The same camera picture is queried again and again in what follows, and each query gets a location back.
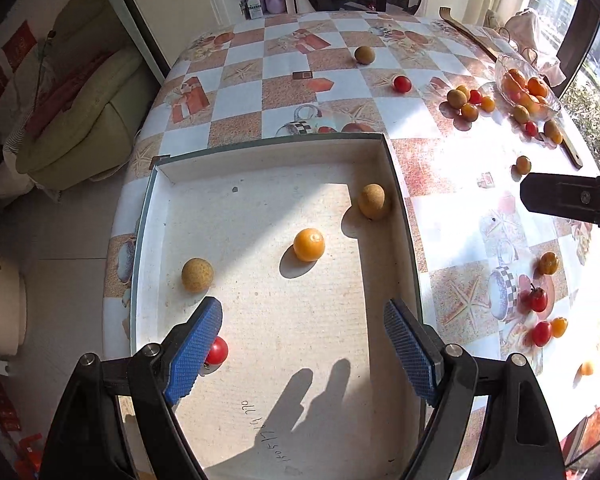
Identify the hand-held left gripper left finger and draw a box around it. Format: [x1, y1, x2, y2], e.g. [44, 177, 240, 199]
[40, 296, 223, 480]

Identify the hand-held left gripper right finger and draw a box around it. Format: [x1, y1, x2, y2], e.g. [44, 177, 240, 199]
[383, 299, 565, 480]

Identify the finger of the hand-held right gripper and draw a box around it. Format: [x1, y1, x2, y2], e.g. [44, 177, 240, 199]
[520, 172, 600, 231]

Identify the white cardboard box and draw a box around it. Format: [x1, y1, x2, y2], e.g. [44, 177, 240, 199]
[130, 132, 425, 480]

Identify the clear glass bowl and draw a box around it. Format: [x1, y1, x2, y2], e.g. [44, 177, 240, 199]
[494, 53, 563, 121]

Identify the red cherry tomato with stem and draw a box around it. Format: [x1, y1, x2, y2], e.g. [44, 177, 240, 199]
[526, 284, 549, 314]

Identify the pile of kumquats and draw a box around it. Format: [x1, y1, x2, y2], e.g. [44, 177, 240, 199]
[502, 68, 550, 111]

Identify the white cloth bag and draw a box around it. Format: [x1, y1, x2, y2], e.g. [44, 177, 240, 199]
[500, 8, 568, 86]

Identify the round white stool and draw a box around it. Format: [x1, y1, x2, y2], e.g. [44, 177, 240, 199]
[0, 255, 28, 358]

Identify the wooden back scratcher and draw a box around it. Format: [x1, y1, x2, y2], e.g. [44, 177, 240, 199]
[439, 6, 584, 169]

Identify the light green sofa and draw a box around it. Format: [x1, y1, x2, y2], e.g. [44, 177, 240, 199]
[2, 0, 161, 192]

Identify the checkered patterned tablecloth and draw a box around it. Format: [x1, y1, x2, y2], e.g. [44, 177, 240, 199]
[102, 10, 600, 473]

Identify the dark window frame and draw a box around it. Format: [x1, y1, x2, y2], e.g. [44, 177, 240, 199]
[544, 0, 600, 103]

